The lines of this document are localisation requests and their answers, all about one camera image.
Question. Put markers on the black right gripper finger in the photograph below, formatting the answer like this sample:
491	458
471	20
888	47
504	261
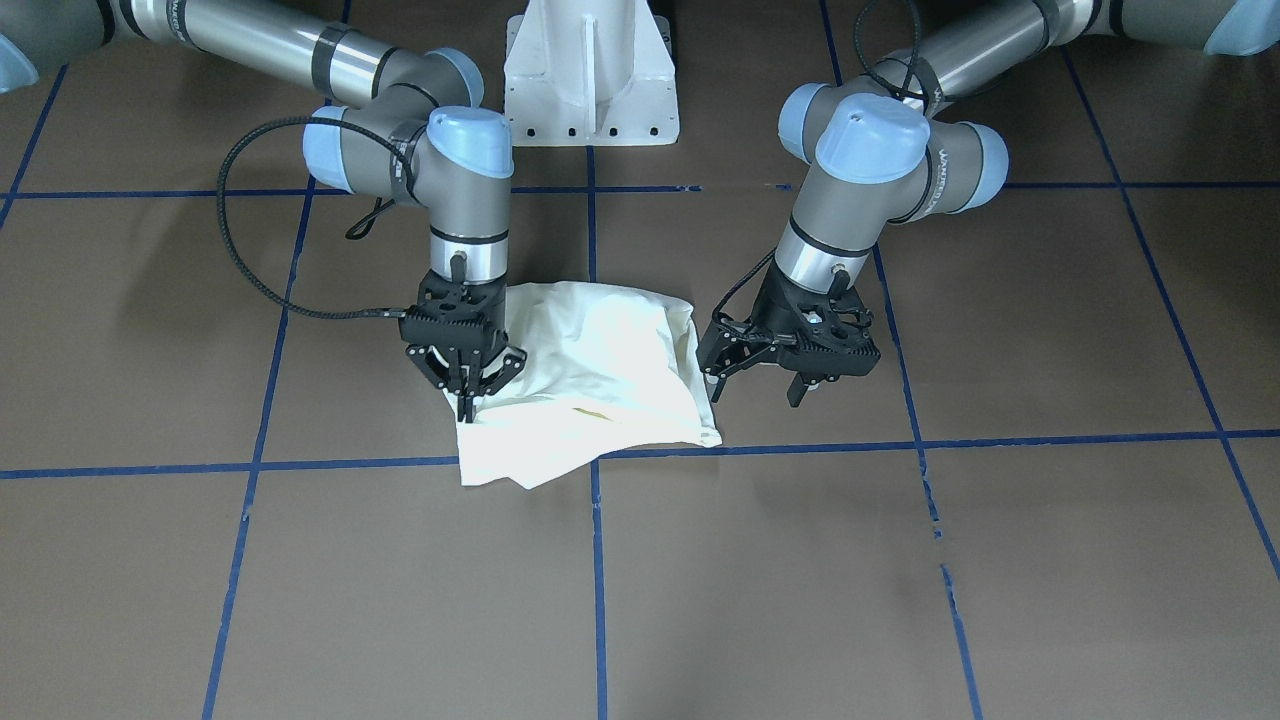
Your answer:
478	380
435	368

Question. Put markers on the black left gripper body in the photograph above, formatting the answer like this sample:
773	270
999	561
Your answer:
727	347

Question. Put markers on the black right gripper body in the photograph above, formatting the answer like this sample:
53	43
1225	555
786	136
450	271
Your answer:
437	364

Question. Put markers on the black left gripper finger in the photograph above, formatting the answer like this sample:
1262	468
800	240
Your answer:
798	387

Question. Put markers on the cream long-sleeve cat shirt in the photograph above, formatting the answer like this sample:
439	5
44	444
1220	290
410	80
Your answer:
608	368

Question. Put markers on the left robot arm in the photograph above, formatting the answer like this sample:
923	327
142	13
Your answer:
876	154

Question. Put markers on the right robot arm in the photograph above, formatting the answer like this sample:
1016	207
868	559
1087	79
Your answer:
408	129

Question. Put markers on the brown paper table cover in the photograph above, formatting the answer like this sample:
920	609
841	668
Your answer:
1056	496

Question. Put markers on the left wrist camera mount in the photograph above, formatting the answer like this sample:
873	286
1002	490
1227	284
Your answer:
730	347

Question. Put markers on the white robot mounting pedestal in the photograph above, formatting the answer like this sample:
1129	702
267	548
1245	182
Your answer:
591	73

